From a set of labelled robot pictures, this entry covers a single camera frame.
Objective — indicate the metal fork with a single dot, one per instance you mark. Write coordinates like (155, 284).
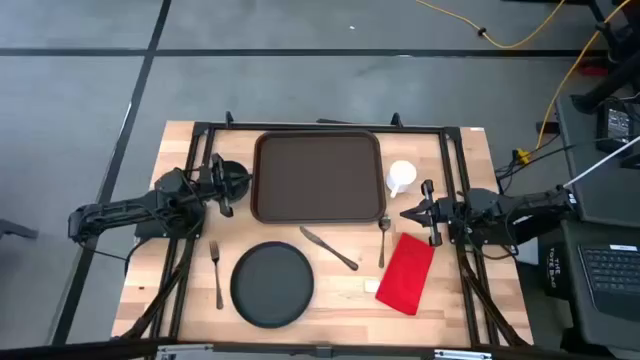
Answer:
(215, 248)

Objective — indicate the red cloth napkin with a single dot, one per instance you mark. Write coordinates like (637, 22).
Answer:
(405, 275)

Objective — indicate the black device with screen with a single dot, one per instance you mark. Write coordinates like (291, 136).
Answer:
(617, 125)

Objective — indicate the black aluminium table frame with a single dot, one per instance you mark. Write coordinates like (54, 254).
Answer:
(325, 127)

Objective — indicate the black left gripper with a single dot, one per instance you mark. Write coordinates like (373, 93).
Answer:
(215, 182)

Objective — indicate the white ribbed mug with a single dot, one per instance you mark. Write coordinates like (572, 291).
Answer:
(402, 174)

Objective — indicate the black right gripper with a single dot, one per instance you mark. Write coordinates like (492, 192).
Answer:
(445, 211)

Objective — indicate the grey chair leg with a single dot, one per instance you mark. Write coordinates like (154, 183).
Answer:
(15, 229)

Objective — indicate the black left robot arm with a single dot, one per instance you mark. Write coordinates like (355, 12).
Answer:
(125, 207)

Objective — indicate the black tote bag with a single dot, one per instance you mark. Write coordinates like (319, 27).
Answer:
(555, 270)

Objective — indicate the dark grey laptop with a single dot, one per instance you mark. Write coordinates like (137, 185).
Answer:
(610, 270)

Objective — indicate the small red object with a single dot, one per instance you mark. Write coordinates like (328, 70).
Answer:
(594, 70)

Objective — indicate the black round plate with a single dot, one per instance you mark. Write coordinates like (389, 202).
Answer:
(272, 285)

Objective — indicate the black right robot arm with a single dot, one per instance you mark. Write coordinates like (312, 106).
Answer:
(500, 202)

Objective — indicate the metal spoon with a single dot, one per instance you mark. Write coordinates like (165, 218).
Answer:
(384, 222)

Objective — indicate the grey wheeled cart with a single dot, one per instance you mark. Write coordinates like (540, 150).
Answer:
(620, 335)

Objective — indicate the small white label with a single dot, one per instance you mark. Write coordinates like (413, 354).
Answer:
(372, 286)

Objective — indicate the grey desk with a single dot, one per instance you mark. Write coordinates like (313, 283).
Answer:
(605, 200)

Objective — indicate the brown plastic tray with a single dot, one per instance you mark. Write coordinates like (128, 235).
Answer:
(320, 175)

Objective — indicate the black equipment stand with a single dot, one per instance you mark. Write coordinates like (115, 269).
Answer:
(615, 75)

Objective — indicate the thin white rod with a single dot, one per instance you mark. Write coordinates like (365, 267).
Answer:
(600, 163)

